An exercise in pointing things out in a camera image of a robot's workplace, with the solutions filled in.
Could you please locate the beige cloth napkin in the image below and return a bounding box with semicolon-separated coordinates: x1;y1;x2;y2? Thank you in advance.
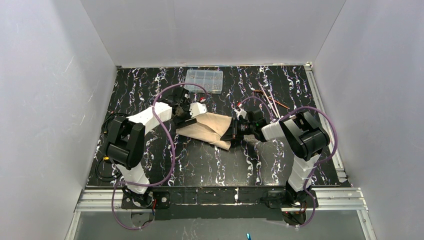
176;112;232;151

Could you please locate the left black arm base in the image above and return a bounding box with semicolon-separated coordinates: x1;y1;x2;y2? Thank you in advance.
121;191;171;210

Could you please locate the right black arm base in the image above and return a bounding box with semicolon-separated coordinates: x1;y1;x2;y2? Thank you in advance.
259;189;319;212

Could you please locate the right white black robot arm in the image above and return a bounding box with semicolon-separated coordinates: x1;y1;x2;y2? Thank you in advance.
220;109;330;193

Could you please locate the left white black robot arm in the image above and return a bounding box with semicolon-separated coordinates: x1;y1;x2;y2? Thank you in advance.
102;84;208;195

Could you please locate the clear plastic screw box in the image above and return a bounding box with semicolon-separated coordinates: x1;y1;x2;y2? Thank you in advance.
184;69;224;94

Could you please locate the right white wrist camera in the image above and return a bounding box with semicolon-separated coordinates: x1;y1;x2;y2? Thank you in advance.
234;104;247;120

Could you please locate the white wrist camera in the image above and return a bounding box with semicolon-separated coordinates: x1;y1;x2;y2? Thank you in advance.
189;102;208;118
234;104;247;120

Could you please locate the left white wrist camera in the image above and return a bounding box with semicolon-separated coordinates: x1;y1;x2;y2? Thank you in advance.
189;102;208;118

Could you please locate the aluminium frame rail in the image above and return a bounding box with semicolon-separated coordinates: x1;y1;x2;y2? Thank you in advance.
75;187;368;212

